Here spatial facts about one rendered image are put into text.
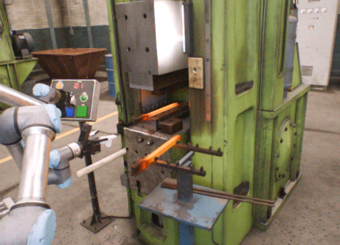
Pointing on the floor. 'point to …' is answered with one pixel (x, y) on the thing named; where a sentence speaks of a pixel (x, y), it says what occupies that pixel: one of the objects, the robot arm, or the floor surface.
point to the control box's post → (91, 180)
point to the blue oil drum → (110, 75)
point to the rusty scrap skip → (70, 62)
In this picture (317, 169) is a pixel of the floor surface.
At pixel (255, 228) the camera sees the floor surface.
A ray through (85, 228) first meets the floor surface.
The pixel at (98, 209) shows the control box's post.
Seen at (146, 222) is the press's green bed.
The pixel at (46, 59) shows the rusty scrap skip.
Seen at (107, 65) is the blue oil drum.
